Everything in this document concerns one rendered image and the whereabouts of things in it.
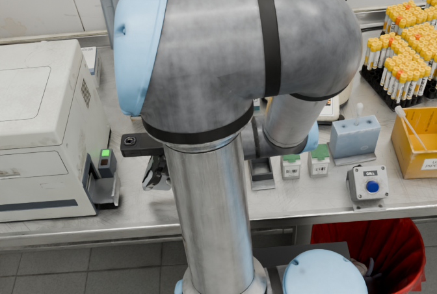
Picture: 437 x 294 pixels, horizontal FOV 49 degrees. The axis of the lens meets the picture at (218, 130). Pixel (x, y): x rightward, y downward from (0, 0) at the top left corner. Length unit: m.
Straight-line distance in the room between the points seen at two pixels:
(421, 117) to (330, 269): 0.61
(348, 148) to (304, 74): 0.74
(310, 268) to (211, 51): 0.39
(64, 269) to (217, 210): 1.66
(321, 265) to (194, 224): 0.23
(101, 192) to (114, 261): 0.99
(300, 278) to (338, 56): 0.35
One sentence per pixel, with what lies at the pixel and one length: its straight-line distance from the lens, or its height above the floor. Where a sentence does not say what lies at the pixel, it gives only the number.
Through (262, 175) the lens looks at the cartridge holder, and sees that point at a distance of 1.10.
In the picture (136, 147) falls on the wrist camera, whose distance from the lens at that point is 0.97.
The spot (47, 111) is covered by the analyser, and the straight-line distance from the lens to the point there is 0.96.
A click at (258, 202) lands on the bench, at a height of 0.88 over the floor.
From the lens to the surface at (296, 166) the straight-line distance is 1.10.
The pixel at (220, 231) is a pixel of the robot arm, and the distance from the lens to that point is 0.55.
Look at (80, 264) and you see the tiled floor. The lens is 2.13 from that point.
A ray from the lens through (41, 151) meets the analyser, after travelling 0.97.
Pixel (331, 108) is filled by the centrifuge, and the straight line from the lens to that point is 1.23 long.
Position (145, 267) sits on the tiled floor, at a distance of 2.05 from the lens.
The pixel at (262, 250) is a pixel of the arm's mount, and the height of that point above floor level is 0.95.
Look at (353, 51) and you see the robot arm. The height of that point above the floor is 1.51.
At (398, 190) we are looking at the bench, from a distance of 1.16.
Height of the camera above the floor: 1.80
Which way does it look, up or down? 48 degrees down
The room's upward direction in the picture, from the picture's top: 7 degrees counter-clockwise
